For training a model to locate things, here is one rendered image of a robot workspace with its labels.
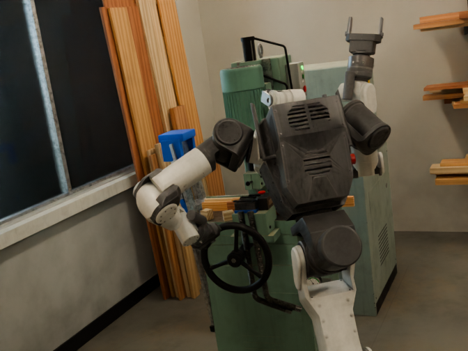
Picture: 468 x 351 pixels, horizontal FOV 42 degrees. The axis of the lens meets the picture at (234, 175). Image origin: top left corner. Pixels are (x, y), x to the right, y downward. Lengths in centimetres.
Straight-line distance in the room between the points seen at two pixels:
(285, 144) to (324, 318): 53
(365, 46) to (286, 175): 66
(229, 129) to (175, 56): 273
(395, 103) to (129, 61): 198
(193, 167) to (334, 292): 56
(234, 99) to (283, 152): 79
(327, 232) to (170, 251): 246
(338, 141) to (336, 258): 34
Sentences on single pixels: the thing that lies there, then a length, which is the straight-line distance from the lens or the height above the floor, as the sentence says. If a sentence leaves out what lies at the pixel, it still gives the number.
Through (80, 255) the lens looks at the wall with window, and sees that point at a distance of 377.
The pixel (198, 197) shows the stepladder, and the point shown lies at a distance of 360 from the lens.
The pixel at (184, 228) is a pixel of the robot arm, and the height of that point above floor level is 104.
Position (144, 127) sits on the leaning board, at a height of 114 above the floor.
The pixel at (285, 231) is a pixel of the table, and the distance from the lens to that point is 245.
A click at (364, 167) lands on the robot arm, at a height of 114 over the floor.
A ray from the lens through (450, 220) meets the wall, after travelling 488.
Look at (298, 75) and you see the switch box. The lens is 276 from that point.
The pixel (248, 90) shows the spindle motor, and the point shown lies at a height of 141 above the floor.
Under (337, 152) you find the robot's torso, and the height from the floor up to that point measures 127.
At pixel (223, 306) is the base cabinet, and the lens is 268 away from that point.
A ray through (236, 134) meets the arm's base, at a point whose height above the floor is 135.
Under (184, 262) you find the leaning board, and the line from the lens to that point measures 409.
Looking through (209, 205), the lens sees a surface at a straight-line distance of 270.
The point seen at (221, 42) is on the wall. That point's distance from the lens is 512.
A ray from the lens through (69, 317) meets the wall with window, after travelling 374.
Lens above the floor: 162
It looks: 12 degrees down
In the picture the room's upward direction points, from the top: 8 degrees counter-clockwise
